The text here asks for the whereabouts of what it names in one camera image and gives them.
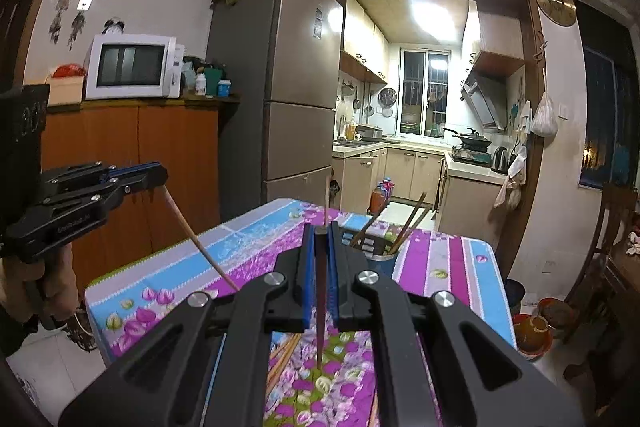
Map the kitchen window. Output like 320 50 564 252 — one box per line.
399 51 449 139

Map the red plastic basin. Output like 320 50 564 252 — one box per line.
513 314 553 361

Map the white microwave oven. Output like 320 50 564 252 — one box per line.
84 34 184 101

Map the black wok on stove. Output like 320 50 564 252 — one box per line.
446 128 491 153

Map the wooden chopstick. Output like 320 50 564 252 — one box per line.
323 174 331 228
388 192 426 256
314 225 328 369
395 208 432 248
162 185 239 291
266 334 302 395
349 202 388 247
367 393 378 427

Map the person's left hand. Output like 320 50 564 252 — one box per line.
1 244 79 323

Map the orange wooden cabinet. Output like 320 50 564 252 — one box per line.
39 95 241 298

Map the white hanging plastic bag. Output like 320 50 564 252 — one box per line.
530 92 558 138

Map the black trash bin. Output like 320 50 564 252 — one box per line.
503 279 526 315

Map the steel electric kettle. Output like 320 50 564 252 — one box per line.
491 146 511 174

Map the dark wooden chair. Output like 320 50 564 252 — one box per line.
562 183 640 348

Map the grey tall refrigerator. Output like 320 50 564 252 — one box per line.
206 0 343 221

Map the floral purple blue tablecloth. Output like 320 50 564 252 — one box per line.
83 197 518 427

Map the steel range hood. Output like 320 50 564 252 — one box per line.
461 72 508 132

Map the blue perforated utensil holder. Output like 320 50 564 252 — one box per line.
354 233 397 277

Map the gold round wall clock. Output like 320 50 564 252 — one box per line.
536 0 577 27

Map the cardboard box on cabinet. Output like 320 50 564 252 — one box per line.
46 76 85 106

